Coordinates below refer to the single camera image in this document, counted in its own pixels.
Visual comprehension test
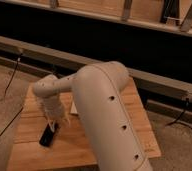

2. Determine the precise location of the black cable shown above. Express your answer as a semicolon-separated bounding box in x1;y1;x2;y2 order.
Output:
164;96;192;154
0;49;26;149

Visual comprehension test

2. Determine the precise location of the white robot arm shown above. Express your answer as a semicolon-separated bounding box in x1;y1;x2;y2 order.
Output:
33;61;153;171

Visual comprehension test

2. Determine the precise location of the black eraser block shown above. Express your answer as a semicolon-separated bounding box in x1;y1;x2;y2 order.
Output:
39;124;58;147

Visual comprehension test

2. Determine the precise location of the black cable right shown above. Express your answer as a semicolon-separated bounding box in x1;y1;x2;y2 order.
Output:
164;96;192;154

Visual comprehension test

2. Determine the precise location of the black cable left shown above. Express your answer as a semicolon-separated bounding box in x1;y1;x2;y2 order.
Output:
0;49;26;149

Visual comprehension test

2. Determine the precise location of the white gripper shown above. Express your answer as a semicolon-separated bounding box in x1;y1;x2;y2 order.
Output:
40;96;71;130

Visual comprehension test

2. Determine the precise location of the wooden board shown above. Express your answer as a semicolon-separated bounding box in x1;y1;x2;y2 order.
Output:
7;79;161;171

